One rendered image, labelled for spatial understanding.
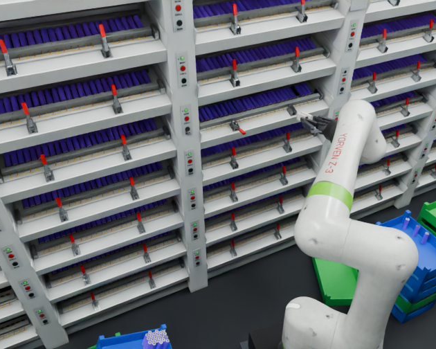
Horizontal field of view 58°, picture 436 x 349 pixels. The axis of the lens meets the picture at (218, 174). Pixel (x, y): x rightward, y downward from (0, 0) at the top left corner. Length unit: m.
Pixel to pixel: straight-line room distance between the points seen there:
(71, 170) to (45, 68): 0.37
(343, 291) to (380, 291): 1.13
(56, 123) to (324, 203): 0.85
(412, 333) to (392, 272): 1.19
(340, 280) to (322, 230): 1.26
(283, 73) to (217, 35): 0.33
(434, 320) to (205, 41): 1.66
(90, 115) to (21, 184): 0.33
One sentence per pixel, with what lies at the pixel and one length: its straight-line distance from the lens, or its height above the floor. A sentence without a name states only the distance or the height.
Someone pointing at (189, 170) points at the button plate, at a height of 0.78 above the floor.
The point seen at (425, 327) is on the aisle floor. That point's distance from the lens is 2.19.
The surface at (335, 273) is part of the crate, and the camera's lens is 2.23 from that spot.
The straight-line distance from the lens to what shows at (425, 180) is 2.78.
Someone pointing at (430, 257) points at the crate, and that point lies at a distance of 2.02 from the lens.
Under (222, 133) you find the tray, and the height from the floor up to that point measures 0.89.
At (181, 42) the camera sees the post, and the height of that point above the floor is 1.27.
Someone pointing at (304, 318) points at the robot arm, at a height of 0.64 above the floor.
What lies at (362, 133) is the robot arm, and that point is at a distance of 1.20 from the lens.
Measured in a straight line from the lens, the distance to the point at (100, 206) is 1.55.
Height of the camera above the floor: 1.71
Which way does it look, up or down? 38 degrees down
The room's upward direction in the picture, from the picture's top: 1 degrees counter-clockwise
